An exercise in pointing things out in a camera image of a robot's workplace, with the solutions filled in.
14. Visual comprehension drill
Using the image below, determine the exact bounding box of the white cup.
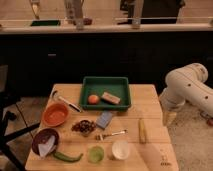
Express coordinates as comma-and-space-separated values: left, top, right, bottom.
112, 140, 130, 160

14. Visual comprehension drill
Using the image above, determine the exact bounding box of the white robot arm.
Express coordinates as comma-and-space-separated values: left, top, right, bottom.
159, 63, 213, 126

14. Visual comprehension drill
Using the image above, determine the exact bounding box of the orange red bowl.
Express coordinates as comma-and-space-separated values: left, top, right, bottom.
42, 103, 69, 127

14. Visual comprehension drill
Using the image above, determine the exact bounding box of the dark maroon bowl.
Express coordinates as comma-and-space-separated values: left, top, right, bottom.
32, 128, 59, 157

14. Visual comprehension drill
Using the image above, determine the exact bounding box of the green plastic tray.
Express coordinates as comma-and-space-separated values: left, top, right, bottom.
79, 76, 131, 111

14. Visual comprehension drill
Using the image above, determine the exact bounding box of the blue sponge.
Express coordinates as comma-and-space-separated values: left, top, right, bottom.
96, 111, 112, 129

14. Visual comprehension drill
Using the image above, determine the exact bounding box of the brown sponge block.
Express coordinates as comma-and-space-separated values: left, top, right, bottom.
101, 92, 120, 105

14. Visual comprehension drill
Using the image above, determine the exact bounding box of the orange fruit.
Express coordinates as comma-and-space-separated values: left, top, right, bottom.
88, 94, 100, 105

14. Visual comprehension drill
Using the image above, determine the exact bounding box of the green cup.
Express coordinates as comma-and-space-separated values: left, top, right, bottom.
88, 146, 104, 163

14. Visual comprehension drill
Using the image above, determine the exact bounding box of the green chili pepper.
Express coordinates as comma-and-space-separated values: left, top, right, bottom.
53, 151, 83, 163

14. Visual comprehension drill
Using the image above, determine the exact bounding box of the white folded paper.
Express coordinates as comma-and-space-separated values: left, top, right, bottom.
38, 136, 55, 157

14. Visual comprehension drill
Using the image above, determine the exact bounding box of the black office chair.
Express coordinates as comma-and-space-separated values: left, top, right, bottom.
0, 65, 39, 171

